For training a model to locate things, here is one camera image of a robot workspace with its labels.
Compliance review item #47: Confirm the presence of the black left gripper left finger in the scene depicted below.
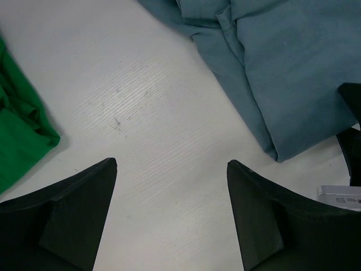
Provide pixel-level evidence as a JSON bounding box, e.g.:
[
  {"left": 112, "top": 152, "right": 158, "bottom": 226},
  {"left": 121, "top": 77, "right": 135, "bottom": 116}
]
[{"left": 1, "top": 158, "right": 117, "bottom": 270}]

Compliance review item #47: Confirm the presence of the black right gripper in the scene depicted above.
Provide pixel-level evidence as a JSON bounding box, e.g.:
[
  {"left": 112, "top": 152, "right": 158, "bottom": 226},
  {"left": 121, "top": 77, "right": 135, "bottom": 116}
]
[{"left": 337, "top": 83, "right": 360, "bottom": 186}]

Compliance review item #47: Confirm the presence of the grey-blue t shirt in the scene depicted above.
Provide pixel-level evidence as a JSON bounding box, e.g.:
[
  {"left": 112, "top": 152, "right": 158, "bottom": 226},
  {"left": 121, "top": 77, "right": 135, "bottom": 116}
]
[{"left": 141, "top": 1, "right": 360, "bottom": 162}]

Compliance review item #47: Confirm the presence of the green t shirt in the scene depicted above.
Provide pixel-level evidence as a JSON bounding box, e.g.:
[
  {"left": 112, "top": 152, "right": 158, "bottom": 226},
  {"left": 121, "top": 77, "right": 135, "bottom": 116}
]
[{"left": 1, "top": 41, "right": 60, "bottom": 193}]

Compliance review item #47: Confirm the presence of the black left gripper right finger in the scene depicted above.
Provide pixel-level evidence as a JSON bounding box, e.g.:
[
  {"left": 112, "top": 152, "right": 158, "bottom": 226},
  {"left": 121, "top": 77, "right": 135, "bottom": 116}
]
[{"left": 227, "top": 160, "right": 360, "bottom": 270}]

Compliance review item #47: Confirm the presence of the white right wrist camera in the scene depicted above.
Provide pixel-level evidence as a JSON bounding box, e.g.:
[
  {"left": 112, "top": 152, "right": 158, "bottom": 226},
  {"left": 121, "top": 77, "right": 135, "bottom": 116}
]
[{"left": 317, "top": 185, "right": 361, "bottom": 212}]

